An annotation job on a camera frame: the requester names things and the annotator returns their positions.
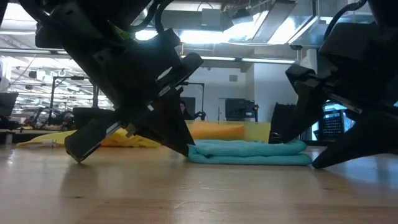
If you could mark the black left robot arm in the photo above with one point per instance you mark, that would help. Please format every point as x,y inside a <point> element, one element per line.
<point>93,12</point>

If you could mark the dark computer monitor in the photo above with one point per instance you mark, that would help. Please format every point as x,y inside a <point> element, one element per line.
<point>8,104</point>

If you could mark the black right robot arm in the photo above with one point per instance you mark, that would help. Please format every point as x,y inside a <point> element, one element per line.
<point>385,9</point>

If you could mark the orange microfiber towel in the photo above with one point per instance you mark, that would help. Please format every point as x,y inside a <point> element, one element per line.
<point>217,131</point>

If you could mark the black office chair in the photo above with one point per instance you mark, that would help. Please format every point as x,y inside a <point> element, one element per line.
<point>281,121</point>

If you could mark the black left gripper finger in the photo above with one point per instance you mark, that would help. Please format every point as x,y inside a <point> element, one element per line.
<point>87,140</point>
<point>168,127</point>

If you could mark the teal microfiber towel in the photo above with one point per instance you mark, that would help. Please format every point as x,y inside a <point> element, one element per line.
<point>248,152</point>

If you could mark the person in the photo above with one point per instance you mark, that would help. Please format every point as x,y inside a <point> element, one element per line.
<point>184,110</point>

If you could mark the yellow microfiber towel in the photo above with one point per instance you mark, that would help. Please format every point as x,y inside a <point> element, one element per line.
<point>133,141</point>

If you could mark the black background robot arm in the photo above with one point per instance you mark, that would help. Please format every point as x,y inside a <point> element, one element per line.
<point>56,118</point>

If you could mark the black mesh crate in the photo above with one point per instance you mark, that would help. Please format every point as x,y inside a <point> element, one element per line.
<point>331,124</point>

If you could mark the black background station frame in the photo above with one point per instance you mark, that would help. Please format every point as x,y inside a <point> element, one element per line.
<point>202,93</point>
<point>76,77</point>

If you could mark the yellow translucent plastic bin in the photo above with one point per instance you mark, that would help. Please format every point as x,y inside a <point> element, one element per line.
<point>258,130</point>

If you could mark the black aluminium rig frame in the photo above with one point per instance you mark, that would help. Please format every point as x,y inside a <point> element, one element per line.
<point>18,135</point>

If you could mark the black background equipment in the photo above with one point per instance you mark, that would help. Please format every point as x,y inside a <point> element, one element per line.
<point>239,109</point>

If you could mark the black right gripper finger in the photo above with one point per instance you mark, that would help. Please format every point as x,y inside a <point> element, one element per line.
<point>301,105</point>
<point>357,140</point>

